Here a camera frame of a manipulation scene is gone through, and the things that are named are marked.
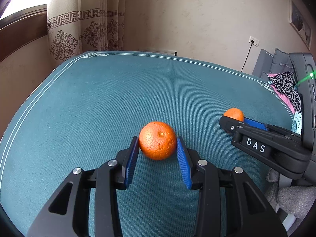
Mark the smooth orange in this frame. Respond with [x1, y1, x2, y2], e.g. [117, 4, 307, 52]
[223, 108, 244, 121]

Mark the bumpy orange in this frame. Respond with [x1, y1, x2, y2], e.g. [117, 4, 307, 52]
[139, 121, 177, 161]

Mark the grey gloved hand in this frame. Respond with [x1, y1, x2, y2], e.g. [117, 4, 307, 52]
[265, 168, 315, 220]

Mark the light blue lace basket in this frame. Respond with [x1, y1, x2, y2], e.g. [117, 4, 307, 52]
[291, 111, 302, 135]

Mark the pile of clothes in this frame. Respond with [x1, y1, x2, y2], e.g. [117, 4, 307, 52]
[268, 71, 302, 113]

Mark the grey padded headboard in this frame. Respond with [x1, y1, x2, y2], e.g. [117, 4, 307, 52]
[252, 48, 293, 80]

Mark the teal bed mat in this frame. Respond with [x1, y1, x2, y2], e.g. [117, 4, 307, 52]
[1, 52, 292, 234]

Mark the patterned beige curtain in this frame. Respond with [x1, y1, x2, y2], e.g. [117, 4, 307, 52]
[47, 0, 126, 66]

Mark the white wall socket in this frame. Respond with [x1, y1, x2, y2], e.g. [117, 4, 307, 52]
[249, 36, 260, 47]

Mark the black power cable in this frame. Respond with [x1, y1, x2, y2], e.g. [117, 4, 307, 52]
[240, 41, 255, 73]

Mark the framed wall picture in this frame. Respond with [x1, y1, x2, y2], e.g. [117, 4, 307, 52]
[289, 0, 313, 50]

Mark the brown wooden window frame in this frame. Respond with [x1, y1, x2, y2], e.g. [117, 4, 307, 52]
[1, 4, 48, 60]

